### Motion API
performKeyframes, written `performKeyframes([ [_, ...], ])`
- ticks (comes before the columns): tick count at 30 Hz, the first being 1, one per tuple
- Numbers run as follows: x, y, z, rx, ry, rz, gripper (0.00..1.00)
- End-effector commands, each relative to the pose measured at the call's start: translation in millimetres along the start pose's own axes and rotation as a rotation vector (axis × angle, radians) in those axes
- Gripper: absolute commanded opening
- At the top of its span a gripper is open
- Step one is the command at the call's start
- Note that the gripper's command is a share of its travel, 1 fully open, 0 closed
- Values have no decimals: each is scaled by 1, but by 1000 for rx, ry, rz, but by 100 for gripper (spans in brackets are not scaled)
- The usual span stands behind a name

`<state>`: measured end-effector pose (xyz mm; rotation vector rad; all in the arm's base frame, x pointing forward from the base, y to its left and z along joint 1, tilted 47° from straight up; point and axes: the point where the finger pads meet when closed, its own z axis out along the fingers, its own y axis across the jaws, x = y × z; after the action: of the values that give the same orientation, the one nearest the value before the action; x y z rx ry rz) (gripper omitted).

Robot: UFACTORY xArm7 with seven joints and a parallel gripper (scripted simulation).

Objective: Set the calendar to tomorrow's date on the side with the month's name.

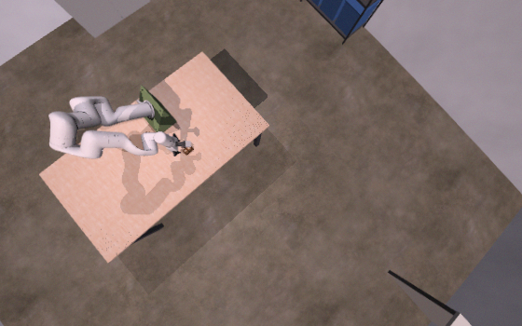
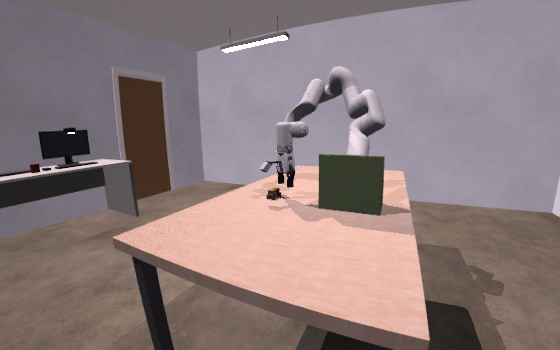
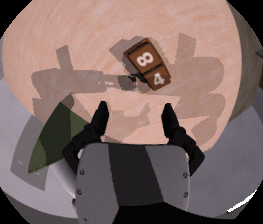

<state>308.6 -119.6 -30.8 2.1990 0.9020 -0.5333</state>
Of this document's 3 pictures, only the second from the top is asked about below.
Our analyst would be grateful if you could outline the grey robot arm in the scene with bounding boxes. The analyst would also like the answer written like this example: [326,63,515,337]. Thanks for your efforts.
[276,67,386,155]

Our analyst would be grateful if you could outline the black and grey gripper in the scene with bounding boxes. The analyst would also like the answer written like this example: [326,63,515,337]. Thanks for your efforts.
[276,151,295,188]

